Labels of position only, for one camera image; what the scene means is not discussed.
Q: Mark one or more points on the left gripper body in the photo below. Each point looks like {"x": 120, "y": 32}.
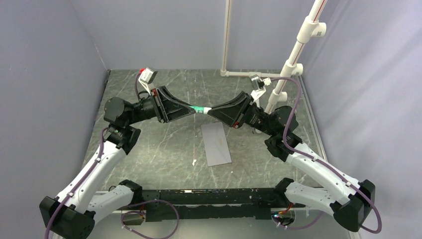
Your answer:
{"x": 157, "y": 102}

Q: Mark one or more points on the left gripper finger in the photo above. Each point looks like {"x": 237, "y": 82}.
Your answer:
{"x": 173, "y": 113}
{"x": 168, "y": 101}

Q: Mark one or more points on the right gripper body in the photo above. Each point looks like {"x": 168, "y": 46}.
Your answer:
{"x": 247, "y": 116}

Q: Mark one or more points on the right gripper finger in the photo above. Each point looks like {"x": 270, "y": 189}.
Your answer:
{"x": 239, "y": 101}
{"x": 230, "y": 116}

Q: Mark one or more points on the green glue stick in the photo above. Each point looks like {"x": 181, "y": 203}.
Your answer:
{"x": 201, "y": 110}

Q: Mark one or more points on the grey envelope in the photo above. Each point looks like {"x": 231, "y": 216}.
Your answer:
{"x": 215, "y": 143}

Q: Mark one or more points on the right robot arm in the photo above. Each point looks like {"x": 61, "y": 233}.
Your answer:
{"x": 347, "y": 199}

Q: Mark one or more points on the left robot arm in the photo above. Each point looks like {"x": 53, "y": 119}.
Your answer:
{"x": 73, "y": 212}

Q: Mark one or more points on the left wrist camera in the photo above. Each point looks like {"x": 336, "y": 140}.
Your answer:
{"x": 146, "y": 77}

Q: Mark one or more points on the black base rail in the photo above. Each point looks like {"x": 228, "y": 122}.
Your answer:
{"x": 256, "y": 203}

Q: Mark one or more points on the white PVC pipe frame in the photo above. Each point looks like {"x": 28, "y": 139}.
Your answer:
{"x": 266, "y": 37}

